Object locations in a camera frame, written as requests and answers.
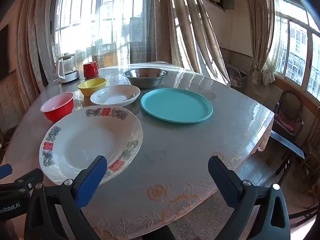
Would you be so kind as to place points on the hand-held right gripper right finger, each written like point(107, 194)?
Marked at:
point(221, 177)

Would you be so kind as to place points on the side window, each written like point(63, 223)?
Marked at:
point(297, 50)

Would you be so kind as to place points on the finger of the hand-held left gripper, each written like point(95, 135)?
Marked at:
point(27, 181)
point(5, 171)

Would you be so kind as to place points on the red mug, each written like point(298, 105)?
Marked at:
point(90, 70)

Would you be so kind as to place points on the dark television screen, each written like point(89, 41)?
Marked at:
point(3, 55)

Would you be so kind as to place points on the patterned cloth bundle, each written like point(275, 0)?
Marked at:
point(236, 76)

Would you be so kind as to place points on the dark flat board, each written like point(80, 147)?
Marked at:
point(287, 143)

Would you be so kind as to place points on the dark wooden chair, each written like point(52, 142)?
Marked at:
point(290, 105)

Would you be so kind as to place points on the small white floral plate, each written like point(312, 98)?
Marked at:
point(112, 97)

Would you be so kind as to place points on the stainless steel bowl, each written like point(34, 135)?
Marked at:
point(146, 78)

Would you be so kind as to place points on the large white plate red print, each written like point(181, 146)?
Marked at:
point(82, 142)

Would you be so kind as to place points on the teal plastic plate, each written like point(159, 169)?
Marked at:
point(175, 106)

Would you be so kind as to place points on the beige tied curtain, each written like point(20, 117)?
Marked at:
point(260, 30)

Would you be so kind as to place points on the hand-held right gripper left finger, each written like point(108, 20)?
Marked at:
point(91, 180)

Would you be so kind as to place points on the white glass electric kettle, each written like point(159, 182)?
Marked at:
point(68, 73)

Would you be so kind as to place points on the red plastic bowl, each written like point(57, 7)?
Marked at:
point(58, 110)

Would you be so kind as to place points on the large barred window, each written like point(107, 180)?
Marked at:
point(105, 17)

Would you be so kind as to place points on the yellow plastic bowl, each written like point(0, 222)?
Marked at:
point(91, 87)

